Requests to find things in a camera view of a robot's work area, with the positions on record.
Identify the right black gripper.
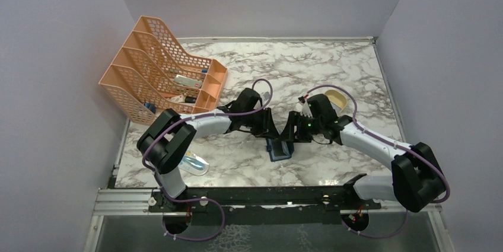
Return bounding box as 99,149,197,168
278,110,323,143

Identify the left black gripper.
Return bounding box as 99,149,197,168
243,107,279,140

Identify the dark blue card holder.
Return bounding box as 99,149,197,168
266,139,295,162

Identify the beige oval tray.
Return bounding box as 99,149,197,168
324,90,348,114

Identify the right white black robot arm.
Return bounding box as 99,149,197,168
279,94,448,212

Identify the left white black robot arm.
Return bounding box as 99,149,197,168
136,88,279,211

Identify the clear blister pack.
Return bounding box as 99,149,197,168
178,151,209,176

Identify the small black item in organizer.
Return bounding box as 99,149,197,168
184,97,197,104

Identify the white grey eraser box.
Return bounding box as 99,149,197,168
174,75,202,88

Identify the blue item in organizer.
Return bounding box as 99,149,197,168
144,103,157,114

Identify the orange plastic file organizer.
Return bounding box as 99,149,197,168
99,16,228,125

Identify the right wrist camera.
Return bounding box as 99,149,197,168
299,96,313,118

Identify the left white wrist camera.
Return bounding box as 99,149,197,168
261,92,270,103

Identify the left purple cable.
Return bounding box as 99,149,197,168
141,79,274,242

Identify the purple cable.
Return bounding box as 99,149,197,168
300,84,451,239
141,79,274,242

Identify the black mounting rail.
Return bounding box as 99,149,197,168
148,186,381,225

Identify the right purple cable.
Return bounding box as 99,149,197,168
300,84,451,239

